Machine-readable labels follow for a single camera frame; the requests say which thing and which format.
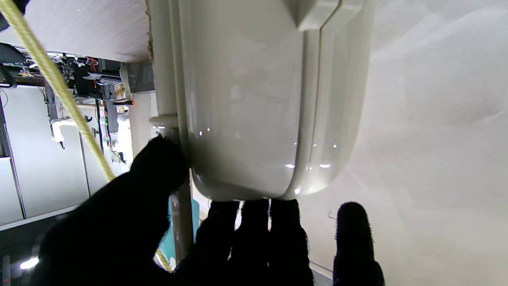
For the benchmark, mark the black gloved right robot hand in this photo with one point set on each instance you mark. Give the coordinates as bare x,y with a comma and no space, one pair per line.
10,10

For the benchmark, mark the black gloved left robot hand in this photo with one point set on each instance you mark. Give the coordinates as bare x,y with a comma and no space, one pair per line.
119,230

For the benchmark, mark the small beige trolley suitcase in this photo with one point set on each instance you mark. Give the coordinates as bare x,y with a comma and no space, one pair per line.
254,99

